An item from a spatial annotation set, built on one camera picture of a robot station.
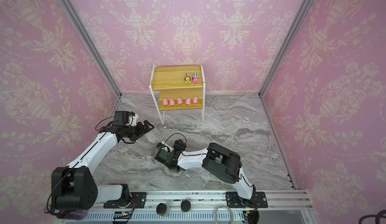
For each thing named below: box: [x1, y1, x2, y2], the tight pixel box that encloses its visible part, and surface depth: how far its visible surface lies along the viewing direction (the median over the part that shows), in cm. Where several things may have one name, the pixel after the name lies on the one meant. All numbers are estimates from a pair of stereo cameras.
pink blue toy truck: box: [192, 72, 200, 84], surface depth 81 cm
